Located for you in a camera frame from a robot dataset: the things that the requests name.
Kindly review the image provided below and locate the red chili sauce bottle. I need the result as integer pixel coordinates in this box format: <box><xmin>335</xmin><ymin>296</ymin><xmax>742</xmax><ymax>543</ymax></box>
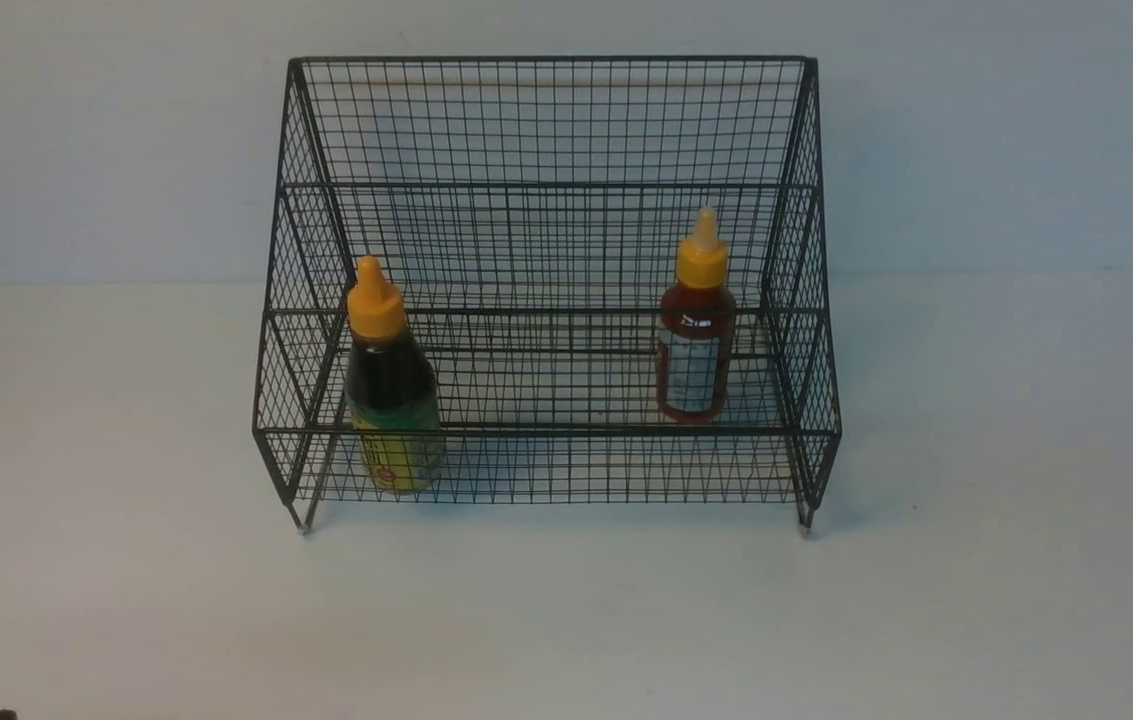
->
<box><xmin>656</xmin><ymin>206</ymin><xmax>738</xmax><ymax>424</ymax></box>

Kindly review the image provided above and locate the black wire mesh shelf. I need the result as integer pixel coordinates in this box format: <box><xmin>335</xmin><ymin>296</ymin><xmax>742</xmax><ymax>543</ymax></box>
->
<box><xmin>252</xmin><ymin>54</ymin><xmax>842</xmax><ymax>533</ymax></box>

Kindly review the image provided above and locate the dark soy sauce bottle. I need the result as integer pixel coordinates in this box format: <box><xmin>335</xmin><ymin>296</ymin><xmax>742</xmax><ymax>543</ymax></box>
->
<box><xmin>346</xmin><ymin>255</ymin><xmax>444</xmax><ymax>495</ymax></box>

